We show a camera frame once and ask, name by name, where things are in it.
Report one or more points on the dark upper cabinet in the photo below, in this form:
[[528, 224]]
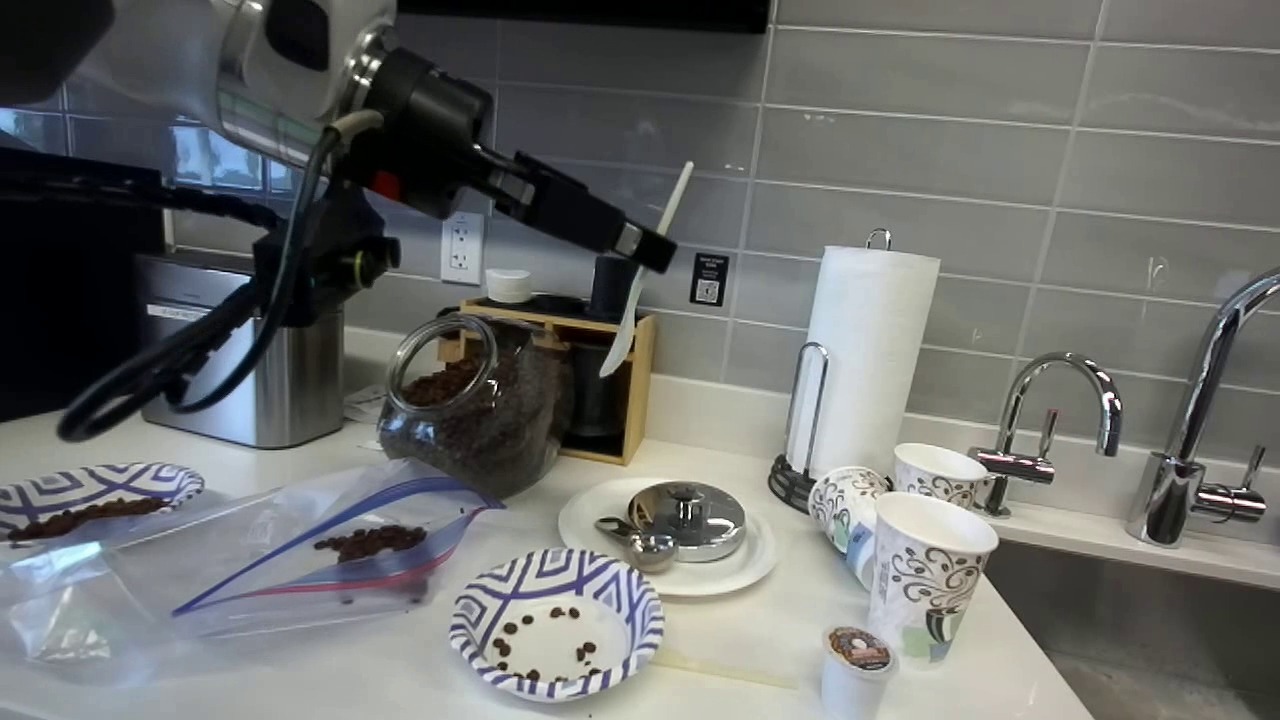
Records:
[[585, 12]]

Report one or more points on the wooden countertop rack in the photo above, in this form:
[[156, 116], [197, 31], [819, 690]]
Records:
[[638, 385]]

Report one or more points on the stainless steel bin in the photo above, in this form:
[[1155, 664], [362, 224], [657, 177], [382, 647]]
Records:
[[283, 385]]

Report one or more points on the black kitchen appliance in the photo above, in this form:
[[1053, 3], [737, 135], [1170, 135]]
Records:
[[65, 307]]

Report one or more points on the large chrome faucet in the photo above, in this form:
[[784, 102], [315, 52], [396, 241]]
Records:
[[1173, 492]]

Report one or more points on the steel sink basin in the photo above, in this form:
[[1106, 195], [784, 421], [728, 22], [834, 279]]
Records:
[[1146, 641]]

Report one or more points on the clear zip plastic bag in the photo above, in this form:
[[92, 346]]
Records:
[[265, 575]]

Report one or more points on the short patterned paper cup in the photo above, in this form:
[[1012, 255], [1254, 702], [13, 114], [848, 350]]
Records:
[[941, 475]]

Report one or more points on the white plastic spoon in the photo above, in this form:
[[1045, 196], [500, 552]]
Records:
[[621, 340]]

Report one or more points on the glass jar of coffee beans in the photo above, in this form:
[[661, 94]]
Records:
[[485, 427]]

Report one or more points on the black wall plate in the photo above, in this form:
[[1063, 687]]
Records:
[[711, 279]]

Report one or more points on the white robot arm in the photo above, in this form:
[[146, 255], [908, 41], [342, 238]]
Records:
[[173, 63]]

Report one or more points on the blue patterned bowl few beans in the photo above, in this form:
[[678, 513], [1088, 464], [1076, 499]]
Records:
[[553, 624]]

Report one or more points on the white bowl with metal cup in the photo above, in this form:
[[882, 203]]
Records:
[[722, 575]]

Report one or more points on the white wall outlet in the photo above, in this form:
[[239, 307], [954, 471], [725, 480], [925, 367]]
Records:
[[460, 249]]

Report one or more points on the small chrome gooseneck faucet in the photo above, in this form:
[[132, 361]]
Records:
[[1023, 464]]

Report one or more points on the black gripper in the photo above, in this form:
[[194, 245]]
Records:
[[447, 142]]

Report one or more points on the small coffee pod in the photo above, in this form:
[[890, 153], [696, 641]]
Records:
[[858, 663]]

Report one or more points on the tipped patterned paper cup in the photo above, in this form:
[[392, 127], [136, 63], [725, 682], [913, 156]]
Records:
[[845, 506]]

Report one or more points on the white paper towel roll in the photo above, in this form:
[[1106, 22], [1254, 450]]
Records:
[[867, 346]]

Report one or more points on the tall patterned paper cup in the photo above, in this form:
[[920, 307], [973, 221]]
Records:
[[933, 575]]

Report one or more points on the blue patterned bowl full of beans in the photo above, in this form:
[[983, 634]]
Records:
[[92, 492]]

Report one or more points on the metal measuring spoon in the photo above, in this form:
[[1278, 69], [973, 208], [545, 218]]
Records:
[[640, 546]]

